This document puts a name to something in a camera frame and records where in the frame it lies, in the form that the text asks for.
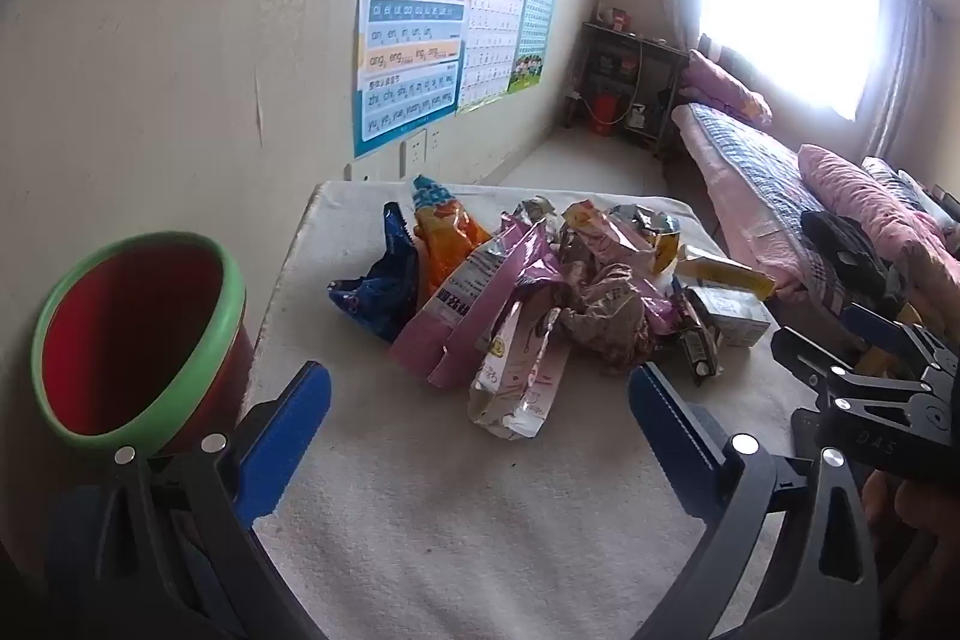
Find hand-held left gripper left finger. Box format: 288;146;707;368
45;361;332;640

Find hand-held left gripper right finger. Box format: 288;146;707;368
627;361;878;640

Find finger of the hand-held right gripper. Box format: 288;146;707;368
838;302;946;378
771;325;931;397

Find pink guitar print carton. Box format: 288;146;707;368
688;286;773;350

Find red bin with green rim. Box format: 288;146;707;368
31;231;256;461

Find orange chip bag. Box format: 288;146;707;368
411;175;492;304

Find person's right hand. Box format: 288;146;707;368
861;469;960;581

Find black garment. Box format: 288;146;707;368
801;209;901;311

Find small dark wrapper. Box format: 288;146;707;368
671;280;722;384

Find pink quilt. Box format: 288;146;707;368
796;143;960;311

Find bed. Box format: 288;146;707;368
670;100;960;341

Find brown crumpled wrapper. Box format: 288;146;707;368
559;263;653;375

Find pink and white pouch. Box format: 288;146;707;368
469;302;572;440

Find dark blue snack bag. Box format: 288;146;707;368
328;203;421;341

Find white towel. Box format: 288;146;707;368
244;181;818;640

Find blue plaid quilt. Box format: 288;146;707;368
686;101;848;311

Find silver crumpled wrapper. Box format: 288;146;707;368
611;201;682;236

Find pale pink crumpled wrapper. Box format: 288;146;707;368
561;200;661;270

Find long pink packet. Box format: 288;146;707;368
427;220;567;390

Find sheer curtain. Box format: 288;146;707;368
855;0;938;161

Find small silver wrapper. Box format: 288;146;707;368
514;196;557;230

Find purple pink folded blanket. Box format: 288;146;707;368
686;47;773;127

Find small red bucket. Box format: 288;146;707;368
587;92;623;135

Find dark shelf unit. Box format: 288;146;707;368
576;20;689;157

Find window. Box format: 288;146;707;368
697;0;882;120

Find white wall socket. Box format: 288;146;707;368
400;128;428;176

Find blue-edged wall poster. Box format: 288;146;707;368
352;0;485;161

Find green-edged wall poster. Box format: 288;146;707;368
506;0;562;95

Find white chart wall poster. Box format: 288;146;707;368
456;0;537;116

